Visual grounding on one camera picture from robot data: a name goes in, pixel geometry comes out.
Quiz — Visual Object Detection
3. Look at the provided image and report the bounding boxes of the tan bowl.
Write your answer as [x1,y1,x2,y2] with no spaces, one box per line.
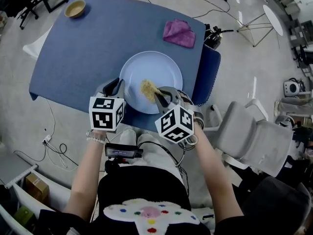
[64,0,87,19]

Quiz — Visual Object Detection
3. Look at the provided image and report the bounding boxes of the big light blue plate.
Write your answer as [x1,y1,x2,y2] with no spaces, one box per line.
[119,50,183,115]

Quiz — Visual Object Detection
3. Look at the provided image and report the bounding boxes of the person's legs in light trousers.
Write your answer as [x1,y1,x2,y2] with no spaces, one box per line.
[119,129,184,181]

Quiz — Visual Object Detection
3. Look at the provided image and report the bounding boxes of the black round device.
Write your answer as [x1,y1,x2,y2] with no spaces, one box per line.
[204,24,235,49]

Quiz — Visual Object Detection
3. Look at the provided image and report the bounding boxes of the green box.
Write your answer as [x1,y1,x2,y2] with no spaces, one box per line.
[13,206,37,227]

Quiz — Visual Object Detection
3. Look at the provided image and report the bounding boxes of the white office chair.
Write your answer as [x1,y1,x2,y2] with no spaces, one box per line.
[202,101,294,178]

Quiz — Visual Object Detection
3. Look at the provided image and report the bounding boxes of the black top with flower patch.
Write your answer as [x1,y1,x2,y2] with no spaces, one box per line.
[90,165,216,235]

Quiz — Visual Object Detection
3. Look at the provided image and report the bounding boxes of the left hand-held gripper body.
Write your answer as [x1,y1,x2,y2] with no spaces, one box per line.
[89,92,126,133]

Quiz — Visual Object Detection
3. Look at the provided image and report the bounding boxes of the white bead bracelet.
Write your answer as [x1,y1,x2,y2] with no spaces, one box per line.
[86,130,107,144]

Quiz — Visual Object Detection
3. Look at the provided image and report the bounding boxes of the white round side table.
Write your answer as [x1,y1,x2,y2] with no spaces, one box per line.
[236,4,284,47]

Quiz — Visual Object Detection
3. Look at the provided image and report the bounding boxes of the person's right forearm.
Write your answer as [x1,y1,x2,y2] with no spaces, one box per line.
[193,128,244,224]

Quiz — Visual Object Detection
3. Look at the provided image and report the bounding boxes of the table with blue tablecloth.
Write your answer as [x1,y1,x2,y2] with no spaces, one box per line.
[28,0,206,133]

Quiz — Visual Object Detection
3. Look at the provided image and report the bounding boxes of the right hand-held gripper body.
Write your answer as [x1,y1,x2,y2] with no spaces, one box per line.
[155,92,204,144]

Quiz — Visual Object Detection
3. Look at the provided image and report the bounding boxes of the brown cardboard box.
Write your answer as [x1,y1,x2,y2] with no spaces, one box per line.
[25,172,49,203]

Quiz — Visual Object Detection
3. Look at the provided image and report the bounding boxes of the person's left forearm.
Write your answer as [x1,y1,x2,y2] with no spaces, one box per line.
[63,131,107,221]

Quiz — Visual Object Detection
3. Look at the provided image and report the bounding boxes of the tan fluffy sponge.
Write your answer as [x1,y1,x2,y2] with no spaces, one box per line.
[140,79,162,104]

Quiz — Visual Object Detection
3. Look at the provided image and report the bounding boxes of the black screen device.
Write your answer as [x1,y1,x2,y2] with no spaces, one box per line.
[105,142,144,159]

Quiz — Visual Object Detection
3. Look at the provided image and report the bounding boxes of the black office chair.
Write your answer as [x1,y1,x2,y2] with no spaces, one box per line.
[18,0,40,30]

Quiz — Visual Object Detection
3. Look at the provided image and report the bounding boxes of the white round headset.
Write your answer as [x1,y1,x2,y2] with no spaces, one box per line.
[283,78,305,94]

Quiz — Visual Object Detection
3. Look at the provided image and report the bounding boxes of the purple folded cloth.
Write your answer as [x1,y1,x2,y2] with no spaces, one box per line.
[162,18,197,49]

